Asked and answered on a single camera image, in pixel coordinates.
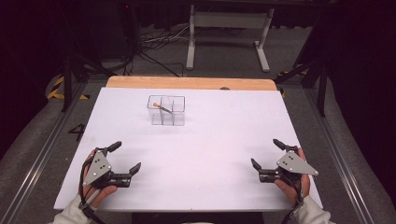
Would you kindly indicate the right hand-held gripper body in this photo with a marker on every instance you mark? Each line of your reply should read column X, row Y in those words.
column 294, row 165

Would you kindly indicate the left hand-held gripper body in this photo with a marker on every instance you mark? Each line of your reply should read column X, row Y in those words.
column 98, row 168

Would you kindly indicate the clear plastic organizer box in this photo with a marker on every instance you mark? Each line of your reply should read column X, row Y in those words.
column 166, row 112

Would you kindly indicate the person's left hand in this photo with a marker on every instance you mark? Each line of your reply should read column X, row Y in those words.
column 104, row 193

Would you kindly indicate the person's right hand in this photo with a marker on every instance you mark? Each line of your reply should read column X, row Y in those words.
column 289, row 191

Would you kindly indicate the white table cover sheet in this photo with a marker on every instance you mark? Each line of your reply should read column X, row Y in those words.
column 193, row 155

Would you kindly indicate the black metal stand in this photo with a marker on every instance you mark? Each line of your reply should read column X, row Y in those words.
column 322, row 84
column 67, row 81

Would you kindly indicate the black equipment tower red light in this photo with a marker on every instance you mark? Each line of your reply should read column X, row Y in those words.
column 127, row 28

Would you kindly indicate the aluminium floor rail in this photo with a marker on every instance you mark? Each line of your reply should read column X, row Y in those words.
column 336, row 149
column 37, row 163

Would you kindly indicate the white metal stand frame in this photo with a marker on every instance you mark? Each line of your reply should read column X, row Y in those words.
column 230, row 20

